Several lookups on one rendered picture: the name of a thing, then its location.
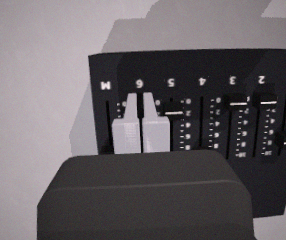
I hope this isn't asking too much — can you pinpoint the black lighting desk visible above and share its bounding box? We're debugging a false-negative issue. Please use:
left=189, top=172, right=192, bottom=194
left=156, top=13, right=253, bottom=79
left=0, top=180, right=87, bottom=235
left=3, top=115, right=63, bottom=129
left=88, top=49, right=286, bottom=218

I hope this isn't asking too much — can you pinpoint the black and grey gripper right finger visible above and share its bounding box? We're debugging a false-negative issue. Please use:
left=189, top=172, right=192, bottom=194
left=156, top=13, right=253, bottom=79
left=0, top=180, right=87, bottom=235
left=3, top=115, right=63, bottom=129
left=140, top=93, right=170, bottom=153

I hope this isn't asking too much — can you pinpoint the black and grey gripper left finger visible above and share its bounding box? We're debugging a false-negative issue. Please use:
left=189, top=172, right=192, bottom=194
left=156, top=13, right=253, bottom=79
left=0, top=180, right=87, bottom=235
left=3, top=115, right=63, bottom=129
left=112, top=93, right=142, bottom=154

